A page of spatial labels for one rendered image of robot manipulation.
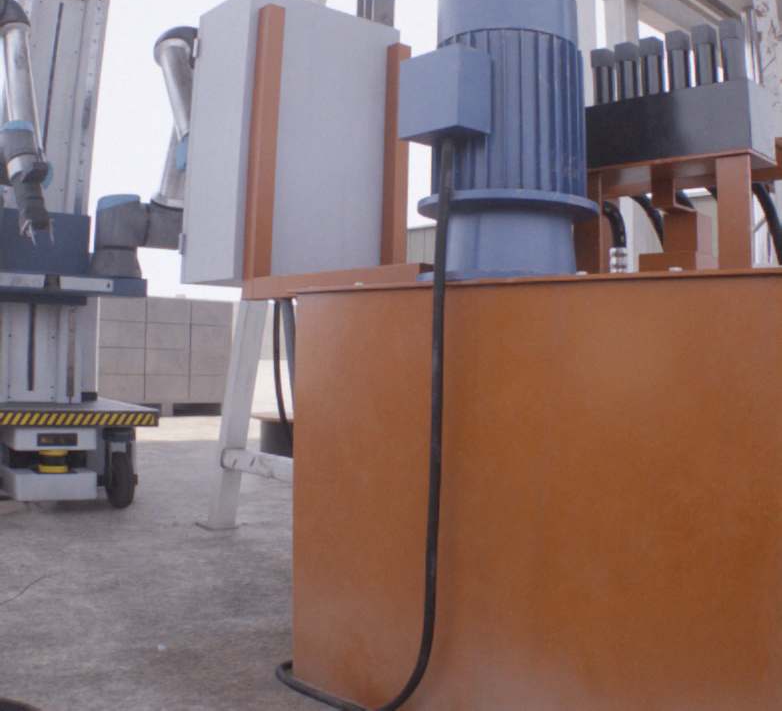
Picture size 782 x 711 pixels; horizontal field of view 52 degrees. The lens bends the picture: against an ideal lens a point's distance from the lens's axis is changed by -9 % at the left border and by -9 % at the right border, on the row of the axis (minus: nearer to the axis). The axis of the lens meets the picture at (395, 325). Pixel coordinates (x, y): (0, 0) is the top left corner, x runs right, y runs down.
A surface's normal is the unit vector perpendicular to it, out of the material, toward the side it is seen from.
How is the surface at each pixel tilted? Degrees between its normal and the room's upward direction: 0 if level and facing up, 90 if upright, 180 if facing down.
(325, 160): 90
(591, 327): 90
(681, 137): 90
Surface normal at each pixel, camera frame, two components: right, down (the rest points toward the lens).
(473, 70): 0.66, 0.00
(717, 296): -0.69, -0.04
